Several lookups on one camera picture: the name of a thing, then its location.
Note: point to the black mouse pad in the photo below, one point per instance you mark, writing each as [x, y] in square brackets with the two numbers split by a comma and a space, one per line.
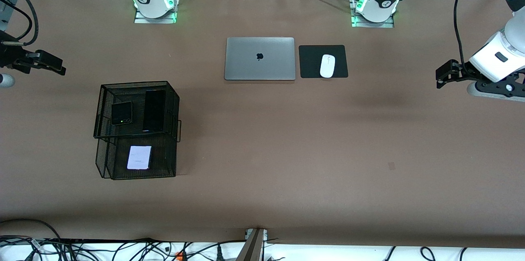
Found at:
[311, 64]

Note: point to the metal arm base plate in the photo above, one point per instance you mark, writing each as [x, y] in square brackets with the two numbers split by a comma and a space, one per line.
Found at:
[369, 25]
[143, 20]

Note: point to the aluminium support post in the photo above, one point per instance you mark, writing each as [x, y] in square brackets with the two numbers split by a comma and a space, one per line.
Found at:
[252, 248]

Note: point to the long black smartphone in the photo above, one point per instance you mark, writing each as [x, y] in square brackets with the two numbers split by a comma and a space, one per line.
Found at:
[154, 111]

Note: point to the lavender flip phone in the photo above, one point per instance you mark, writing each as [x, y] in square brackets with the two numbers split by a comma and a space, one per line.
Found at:
[139, 157]

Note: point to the silver closed laptop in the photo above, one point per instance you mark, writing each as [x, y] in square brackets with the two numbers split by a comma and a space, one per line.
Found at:
[246, 64]

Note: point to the black mesh two-tier tray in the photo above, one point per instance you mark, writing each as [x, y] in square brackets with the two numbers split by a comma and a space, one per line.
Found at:
[164, 158]

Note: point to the small black flip phone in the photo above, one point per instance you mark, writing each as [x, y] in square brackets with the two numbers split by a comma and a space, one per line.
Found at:
[121, 112]

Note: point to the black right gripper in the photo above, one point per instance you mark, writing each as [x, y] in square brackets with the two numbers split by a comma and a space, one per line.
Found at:
[9, 53]

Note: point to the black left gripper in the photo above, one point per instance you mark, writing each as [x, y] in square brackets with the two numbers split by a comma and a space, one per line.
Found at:
[462, 69]

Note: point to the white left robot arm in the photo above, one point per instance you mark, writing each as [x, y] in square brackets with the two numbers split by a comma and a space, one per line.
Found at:
[484, 66]

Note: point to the white computer mouse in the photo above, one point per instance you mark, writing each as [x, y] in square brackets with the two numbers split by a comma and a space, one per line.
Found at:
[327, 66]

